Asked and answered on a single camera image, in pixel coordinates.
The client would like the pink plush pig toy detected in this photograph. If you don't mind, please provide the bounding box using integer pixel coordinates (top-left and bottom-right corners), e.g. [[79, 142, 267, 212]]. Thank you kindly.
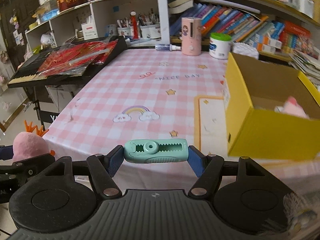
[[274, 96, 309, 119]]

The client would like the pink plush chick toy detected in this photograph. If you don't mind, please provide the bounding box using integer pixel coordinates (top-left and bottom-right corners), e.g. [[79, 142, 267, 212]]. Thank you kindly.
[[12, 120, 55, 162]]

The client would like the stack of magazines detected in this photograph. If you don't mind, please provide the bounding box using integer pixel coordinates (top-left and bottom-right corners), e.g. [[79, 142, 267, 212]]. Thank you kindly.
[[289, 51, 320, 90]]

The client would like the pink checkered tablecloth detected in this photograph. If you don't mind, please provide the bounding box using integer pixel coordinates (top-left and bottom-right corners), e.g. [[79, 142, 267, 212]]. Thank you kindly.
[[45, 49, 319, 194]]

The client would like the white cubby shelf unit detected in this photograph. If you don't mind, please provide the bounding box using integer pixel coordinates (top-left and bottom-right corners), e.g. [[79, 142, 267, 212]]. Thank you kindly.
[[25, 0, 158, 49]]

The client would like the black Yamaha keyboard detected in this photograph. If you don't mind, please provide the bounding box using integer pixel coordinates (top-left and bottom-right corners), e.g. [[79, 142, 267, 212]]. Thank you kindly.
[[6, 35, 129, 131]]

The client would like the red foil decoration pack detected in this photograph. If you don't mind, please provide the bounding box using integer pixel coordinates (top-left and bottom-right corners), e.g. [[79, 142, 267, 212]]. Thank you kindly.
[[37, 40, 118, 77]]

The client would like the white jar green lid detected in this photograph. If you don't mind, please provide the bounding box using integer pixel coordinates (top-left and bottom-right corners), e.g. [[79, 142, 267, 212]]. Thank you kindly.
[[209, 33, 232, 60]]

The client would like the row of colourful books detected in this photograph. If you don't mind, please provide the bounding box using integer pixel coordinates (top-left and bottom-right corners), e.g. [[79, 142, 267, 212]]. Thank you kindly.
[[170, 2, 313, 55]]

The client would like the white drinking straws box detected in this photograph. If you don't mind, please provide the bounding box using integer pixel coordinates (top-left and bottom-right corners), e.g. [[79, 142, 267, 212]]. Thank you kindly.
[[81, 22, 98, 40]]

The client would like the white pen holder set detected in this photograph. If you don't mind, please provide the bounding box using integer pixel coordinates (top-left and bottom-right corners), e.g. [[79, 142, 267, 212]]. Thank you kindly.
[[117, 24, 161, 40]]

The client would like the pink cartoon humidifier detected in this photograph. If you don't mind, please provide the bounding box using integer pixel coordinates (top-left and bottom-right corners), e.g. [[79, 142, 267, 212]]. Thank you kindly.
[[181, 17, 202, 56]]

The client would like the yellow cardboard box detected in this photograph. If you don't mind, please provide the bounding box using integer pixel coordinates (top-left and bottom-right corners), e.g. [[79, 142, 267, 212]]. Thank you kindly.
[[223, 53, 319, 160]]

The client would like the white quilted pouch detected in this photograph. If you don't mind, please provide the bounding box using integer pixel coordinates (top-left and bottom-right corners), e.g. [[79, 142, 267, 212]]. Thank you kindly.
[[232, 42, 259, 60]]

